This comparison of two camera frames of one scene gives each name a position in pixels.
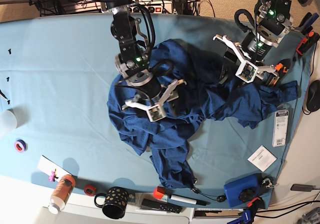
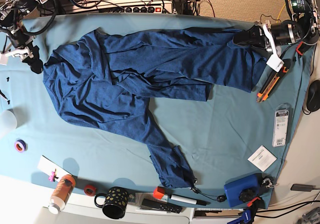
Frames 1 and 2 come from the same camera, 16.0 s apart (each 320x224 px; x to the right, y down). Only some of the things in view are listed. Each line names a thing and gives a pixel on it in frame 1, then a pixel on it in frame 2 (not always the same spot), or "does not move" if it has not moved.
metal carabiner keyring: (267, 180) does not move
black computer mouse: (313, 100) does not move
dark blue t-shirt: (202, 96) -> (103, 77)
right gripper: (234, 54) -> (255, 38)
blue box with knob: (241, 192) does not move
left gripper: (155, 111) -> (35, 64)
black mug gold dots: (115, 202) does not move
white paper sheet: (48, 166) does not move
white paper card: (262, 158) does not move
